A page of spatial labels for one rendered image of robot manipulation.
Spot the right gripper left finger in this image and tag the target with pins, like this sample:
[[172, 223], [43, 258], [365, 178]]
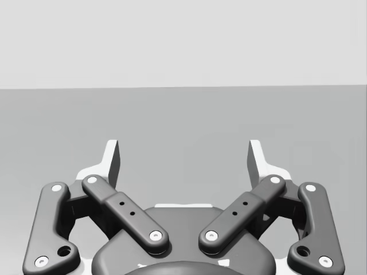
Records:
[[129, 212]]

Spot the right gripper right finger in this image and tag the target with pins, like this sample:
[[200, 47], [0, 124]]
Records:
[[238, 212]]

